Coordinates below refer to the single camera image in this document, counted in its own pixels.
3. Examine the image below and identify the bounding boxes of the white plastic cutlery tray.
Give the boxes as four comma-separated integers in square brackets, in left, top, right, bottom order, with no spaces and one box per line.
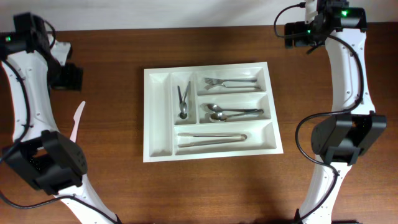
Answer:
[143,62,284,162]

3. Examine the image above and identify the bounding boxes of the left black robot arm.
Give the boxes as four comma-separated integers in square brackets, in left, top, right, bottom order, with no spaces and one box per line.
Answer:
[1,12,120,223]

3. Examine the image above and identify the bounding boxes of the long metal tongs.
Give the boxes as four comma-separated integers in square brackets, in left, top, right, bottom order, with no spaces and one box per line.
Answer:
[178,133,248,148]

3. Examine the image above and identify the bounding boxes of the metal fork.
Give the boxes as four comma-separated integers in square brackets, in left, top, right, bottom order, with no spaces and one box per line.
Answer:
[204,78,257,85]
[204,84,261,90]

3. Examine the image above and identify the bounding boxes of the small metal teaspoon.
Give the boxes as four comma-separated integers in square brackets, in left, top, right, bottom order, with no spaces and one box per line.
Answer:
[177,82,191,119]
[177,86,188,119]

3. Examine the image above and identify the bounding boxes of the right black camera cable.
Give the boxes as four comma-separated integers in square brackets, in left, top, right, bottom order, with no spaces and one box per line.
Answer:
[273,2,365,224]

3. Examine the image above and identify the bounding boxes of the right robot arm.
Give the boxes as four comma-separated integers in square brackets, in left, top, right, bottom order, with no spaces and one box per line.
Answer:
[282,1,387,223]

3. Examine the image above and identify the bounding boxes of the large metal spoon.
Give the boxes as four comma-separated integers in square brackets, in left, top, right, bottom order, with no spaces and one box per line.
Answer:
[203,103,257,113]
[210,110,264,122]

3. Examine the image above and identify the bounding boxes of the pink plastic knife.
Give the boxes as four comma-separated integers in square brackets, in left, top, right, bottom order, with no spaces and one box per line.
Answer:
[70,101,86,142]

